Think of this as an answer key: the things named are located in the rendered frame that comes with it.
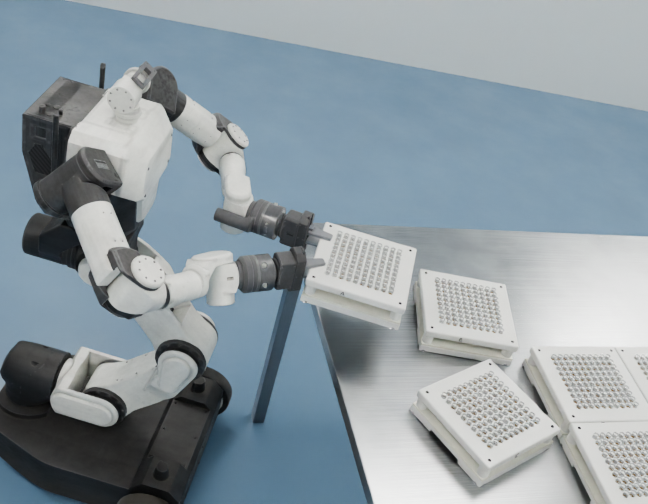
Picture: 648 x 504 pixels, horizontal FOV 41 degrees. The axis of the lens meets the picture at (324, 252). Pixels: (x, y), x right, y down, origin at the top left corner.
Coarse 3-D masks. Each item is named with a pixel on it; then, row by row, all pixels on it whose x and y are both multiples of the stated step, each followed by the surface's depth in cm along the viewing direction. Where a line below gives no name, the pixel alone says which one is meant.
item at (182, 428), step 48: (48, 384) 256; (192, 384) 278; (0, 432) 257; (48, 432) 261; (96, 432) 264; (144, 432) 268; (192, 432) 269; (48, 480) 257; (96, 480) 252; (144, 480) 250
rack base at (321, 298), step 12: (312, 300) 210; (324, 300) 209; (336, 300) 210; (348, 300) 211; (348, 312) 210; (360, 312) 209; (372, 312) 210; (384, 312) 210; (384, 324) 210; (396, 324) 209
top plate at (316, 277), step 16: (320, 240) 219; (384, 240) 225; (320, 256) 214; (336, 256) 215; (320, 272) 209; (368, 272) 213; (384, 272) 215; (400, 272) 216; (320, 288) 207; (336, 288) 206; (352, 288) 207; (368, 288) 209; (400, 288) 211; (384, 304) 206; (400, 304) 207
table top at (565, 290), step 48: (432, 240) 262; (480, 240) 268; (528, 240) 273; (576, 240) 279; (624, 240) 286; (528, 288) 254; (576, 288) 260; (624, 288) 265; (336, 336) 221; (384, 336) 225; (528, 336) 238; (576, 336) 242; (624, 336) 247; (336, 384) 211; (384, 384) 212; (528, 384) 223; (384, 432) 200; (432, 432) 204; (384, 480) 190; (432, 480) 193; (528, 480) 199; (576, 480) 202
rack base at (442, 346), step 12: (420, 300) 235; (420, 312) 232; (420, 324) 228; (420, 336) 225; (420, 348) 223; (432, 348) 223; (444, 348) 223; (456, 348) 224; (468, 348) 225; (480, 348) 226; (492, 348) 227; (480, 360) 226; (492, 360) 226; (504, 360) 226
